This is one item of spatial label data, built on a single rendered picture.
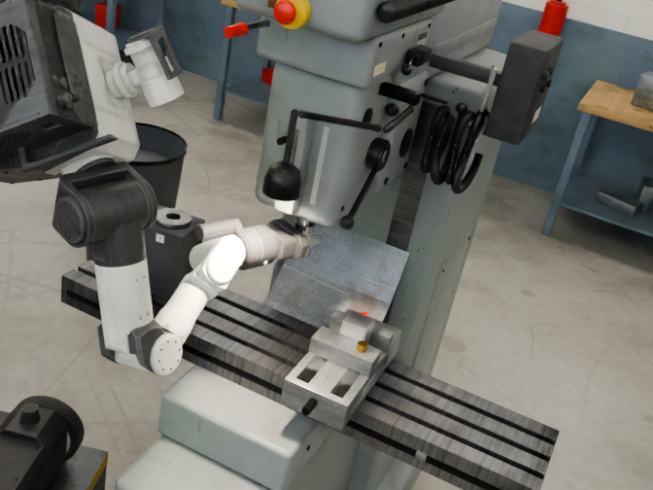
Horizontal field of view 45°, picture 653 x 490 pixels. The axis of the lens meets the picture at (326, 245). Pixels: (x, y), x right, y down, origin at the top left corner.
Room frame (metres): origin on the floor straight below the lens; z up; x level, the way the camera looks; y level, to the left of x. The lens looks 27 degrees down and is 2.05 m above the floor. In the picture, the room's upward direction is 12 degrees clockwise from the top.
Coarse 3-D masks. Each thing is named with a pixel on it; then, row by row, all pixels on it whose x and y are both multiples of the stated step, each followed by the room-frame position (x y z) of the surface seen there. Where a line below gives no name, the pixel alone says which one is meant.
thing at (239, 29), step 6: (234, 24) 1.39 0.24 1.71; (240, 24) 1.40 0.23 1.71; (246, 24) 1.41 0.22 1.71; (252, 24) 1.44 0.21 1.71; (258, 24) 1.46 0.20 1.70; (264, 24) 1.48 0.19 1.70; (228, 30) 1.37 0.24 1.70; (234, 30) 1.37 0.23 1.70; (240, 30) 1.39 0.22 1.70; (246, 30) 1.41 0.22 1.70; (228, 36) 1.37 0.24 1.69; (234, 36) 1.38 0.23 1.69
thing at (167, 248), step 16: (160, 208) 1.78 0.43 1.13; (160, 224) 1.69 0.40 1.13; (176, 224) 1.69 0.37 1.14; (192, 224) 1.73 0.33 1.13; (160, 240) 1.67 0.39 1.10; (176, 240) 1.66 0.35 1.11; (192, 240) 1.71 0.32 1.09; (160, 256) 1.67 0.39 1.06; (176, 256) 1.66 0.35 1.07; (160, 272) 1.66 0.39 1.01; (176, 272) 1.66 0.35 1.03; (160, 288) 1.66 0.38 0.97; (176, 288) 1.65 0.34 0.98
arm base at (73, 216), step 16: (64, 176) 1.18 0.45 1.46; (80, 176) 1.19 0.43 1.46; (96, 176) 1.21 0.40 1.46; (112, 176) 1.24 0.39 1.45; (128, 176) 1.26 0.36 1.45; (64, 192) 1.15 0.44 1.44; (80, 192) 1.15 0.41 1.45; (64, 208) 1.14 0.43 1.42; (80, 208) 1.12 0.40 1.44; (64, 224) 1.14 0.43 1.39; (80, 224) 1.11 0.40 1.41; (80, 240) 1.12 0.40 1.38
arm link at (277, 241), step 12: (252, 228) 1.47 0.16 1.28; (264, 228) 1.49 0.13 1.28; (276, 228) 1.54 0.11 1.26; (288, 228) 1.54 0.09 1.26; (264, 240) 1.46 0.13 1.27; (276, 240) 1.49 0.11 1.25; (288, 240) 1.50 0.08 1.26; (300, 240) 1.51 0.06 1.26; (264, 252) 1.45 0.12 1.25; (276, 252) 1.47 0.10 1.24; (288, 252) 1.50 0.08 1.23; (300, 252) 1.50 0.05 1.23; (264, 264) 1.46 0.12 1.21
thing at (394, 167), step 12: (408, 84) 1.68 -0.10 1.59; (420, 84) 1.75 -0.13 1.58; (420, 108) 1.79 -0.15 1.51; (384, 120) 1.64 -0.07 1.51; (408, 120) 1.73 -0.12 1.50; (396, 132) 1.66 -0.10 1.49; (408, 132) 1.73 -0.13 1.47; (396, 144) 1.68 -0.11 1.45; (408, 144) 1.76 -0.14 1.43; (396, 156) 1.70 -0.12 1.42; (408, 156) 1.79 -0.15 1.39; (384, 168) 1.64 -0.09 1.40; (396, 168) 1.73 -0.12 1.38; (384, 180) 1.65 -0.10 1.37
